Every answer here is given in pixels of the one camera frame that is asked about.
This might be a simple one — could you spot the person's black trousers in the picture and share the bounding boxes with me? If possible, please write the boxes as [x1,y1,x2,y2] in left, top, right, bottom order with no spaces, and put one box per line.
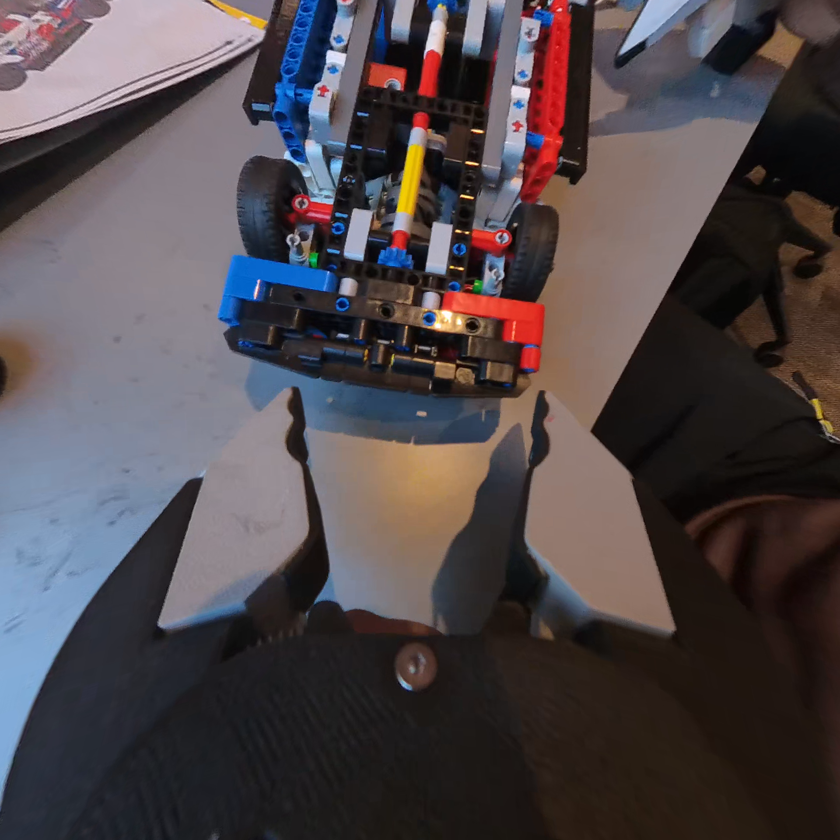
[591,295,840,519]

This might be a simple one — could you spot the instruction booklet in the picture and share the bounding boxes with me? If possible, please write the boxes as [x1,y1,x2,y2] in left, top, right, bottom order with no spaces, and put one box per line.
[0,0,266,145]

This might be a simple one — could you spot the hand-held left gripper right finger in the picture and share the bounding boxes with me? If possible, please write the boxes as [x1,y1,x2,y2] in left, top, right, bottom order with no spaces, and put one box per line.
[499,390,677,641]

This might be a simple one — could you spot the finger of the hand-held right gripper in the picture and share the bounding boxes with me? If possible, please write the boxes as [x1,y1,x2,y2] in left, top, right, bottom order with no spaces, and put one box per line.
[613,0,700,70]

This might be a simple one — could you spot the yellow black strap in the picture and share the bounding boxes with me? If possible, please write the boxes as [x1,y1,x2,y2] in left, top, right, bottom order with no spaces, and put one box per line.
[791,371,836,439]

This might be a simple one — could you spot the grey desk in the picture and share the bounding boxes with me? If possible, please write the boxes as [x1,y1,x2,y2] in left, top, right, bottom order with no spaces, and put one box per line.
[0,0,805,782]

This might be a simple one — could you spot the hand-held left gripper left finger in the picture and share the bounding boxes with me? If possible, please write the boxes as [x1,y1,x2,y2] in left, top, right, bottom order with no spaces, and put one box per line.
[157,386,331,641]

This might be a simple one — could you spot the black office chair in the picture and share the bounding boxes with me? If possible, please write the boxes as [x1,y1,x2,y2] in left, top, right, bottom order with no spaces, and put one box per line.
[676,164,840,368]

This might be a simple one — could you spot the person's brown top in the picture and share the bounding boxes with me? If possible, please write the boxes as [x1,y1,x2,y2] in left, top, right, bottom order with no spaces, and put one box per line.
[682,495,840,723]

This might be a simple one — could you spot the toy brick car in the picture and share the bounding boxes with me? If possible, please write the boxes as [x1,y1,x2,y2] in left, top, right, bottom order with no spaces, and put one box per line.
[220,0,595,399]

